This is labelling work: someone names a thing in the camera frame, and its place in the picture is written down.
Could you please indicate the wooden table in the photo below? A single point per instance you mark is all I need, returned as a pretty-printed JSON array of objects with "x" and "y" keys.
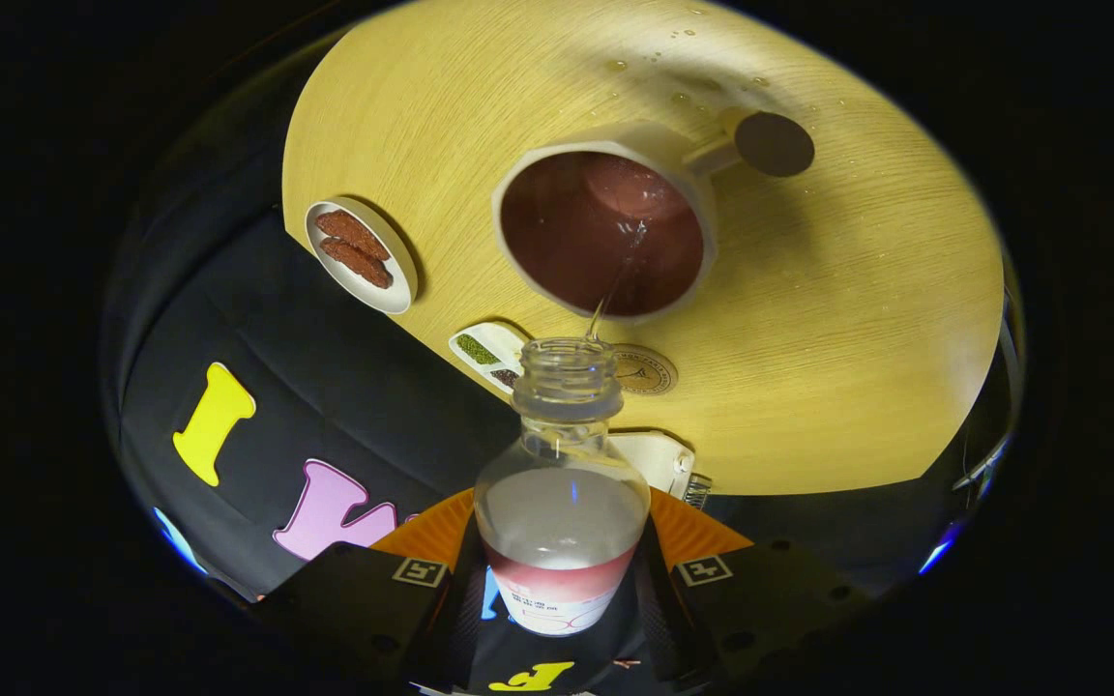
[{"x": 808, "y": 338}]

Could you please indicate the white round plate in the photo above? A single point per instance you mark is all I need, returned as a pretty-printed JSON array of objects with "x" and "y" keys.
[{"x": 395, "y": 292}]

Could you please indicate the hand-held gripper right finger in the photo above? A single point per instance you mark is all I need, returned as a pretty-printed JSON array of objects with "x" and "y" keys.
[{"x": 663, "y": 619}]

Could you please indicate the white divided dish of beans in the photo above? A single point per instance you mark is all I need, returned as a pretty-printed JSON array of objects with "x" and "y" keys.
[{"x": 501, "y": 340}]

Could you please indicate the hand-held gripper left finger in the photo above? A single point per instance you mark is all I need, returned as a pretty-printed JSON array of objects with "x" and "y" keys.
[{"x": 455, "y": 628}]

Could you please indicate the white toaster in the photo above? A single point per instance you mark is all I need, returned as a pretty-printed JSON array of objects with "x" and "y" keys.
[{"x": 659, "y": 456}]

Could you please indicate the brown meat piece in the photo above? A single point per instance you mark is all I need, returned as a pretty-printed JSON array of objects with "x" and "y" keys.
[
  {"x": 352, "y": 232},
  {"x": 356, "y": 262}
]

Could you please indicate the clear juice bottle pink label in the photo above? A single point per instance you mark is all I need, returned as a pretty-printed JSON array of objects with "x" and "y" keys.
[{"x": 562, "y": 522}]

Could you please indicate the round wooden coaster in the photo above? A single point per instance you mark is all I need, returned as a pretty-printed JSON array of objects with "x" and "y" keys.
[{"x": 649, "y": 372}]

